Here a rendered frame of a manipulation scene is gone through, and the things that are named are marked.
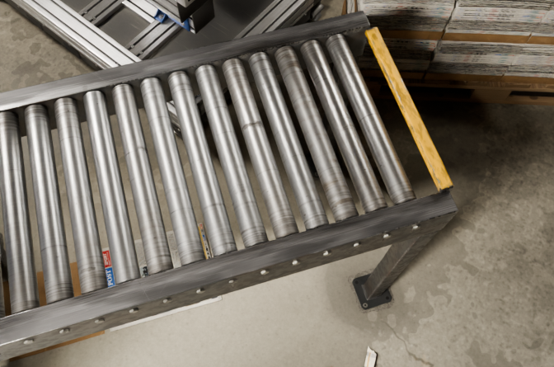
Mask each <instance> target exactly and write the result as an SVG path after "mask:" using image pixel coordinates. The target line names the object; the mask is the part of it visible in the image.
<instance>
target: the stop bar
mask: <svg viewBox="0 0 554 367"><path fill-rule="evenodd" d="M365 35H366V37H367V39H368V41H369V43H370V46H371V48H372V50H373V52H374V54H375V56H376V59H377V61H378V63H379V65H380V67H381V69H382V71H383V74H384V76H385V78H386V79H387V83H388V85H389V87H390V88H391V90H392V93H393V95H394V97H395V99H396V101H397V104H398V105H399V107H400V110H401V113H402V114H403V116H404V118H405V120H406V123H407V125H408V127H409V129H410V131H411V133H412V136H413V138H414V140H415V142H416V144H417V146H418V149H419V150H420V153H421V155H422V157H423V159H424V161H425V164H426V166H427V167H428V169H429V171H430V175H431V176H432V178H433V180H434V183H435V185H436V187H437V189H438V191H439V193H443V192H446V191H450V190H452V189H453V187H454V185H453V183H452V181H451V179H450V177H449V175H448V172H447V170H446V168H445V166H444V164H443V162H442V158H441V157H440V156H439V154H438V152H437V150H436V148H435V146H434V143H433V141H432V139H431V137H430V135H429V133H428V131H427V129H426V128H425V125H424V122H423V120H422V119H421V117H420V114H419V112H418V110H417V109H416V106H415V104H414V102H413V100H412V99H411V95H410V93H409V92H408V90H407V88H406V85H405V83H404V82H403V80H402V78H401V75H400V73H399V71H398V69H397V66H396V65H395V63H394V61H393V59H392V56H391V55H390V53H389V51H388V47H387V46H386V44H385V42H384V40H383V38H382V36H381V34H380V32H379V30H378V28H377V27H372V28H368V29H367V30H366V31H365Z"/></svg>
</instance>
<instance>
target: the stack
mask: <svg viewBox="0 0 554 367"><path fill-rule="evenodd" d="M356 9H357V12H359V11H364V13H365V16H366V17H367V19H368V21H369V24H370V28H372V27H377V28H378V29H379V30H394V31H443V29H444V34H445V33H468V34H494V35H530V34H531V36H548V37H554V0H356ZM353 12H354V0H346V14H349V13H353ZM383 40H384V42H385V44H386V46H387V47H388V51H389V53H390V55H391V56H392V59H393V61H394V63H395V65H396V66H397V69H398V71H399V72H409V73H423V72H424V71H425V70H426V73H455V74H476V75H496V76H502V75H503V74H504V76H520V77H535V78H554V45H534V44H526V43H525V44H516V43H494V42H471V41H449V40H441V38H440V40H422V39H393V38H383ZM358 67H359V70H379V71H382V69H381V67H380V65H379V63H378V61H377V59H376V56H375V54H374V52H373V50H372V48H371V46H370V43H369V41H368V39H367V40H366V43H365V46H364V52H363V55H360V58H359V63H358ZM363 79H364V81H365V83H366V86H367V88H368V90H369V93H370V95H371V97H372V98H378V99H395V97H394V95H393V93H392V91H386V90H380V88H381V86H382V85H384V86H389V85H388V83H387V79H386V78H379V77H363ZM402 80H403V82H404V83H405V85H406V87H445V88H465V89H471V91H470V92H469V93H468V94H466V93H446V92H409V93H410V95H411V99H412V100H419V101H459V102H479V103H500V104H520V105H540V106H554V97H547V96H509V94H510V93H511V92H512V91H526V92H554V84H537V83H517V82H480V81H454V80H426V79H423V78H422V79H414V78H403V79H402Z"/></svg>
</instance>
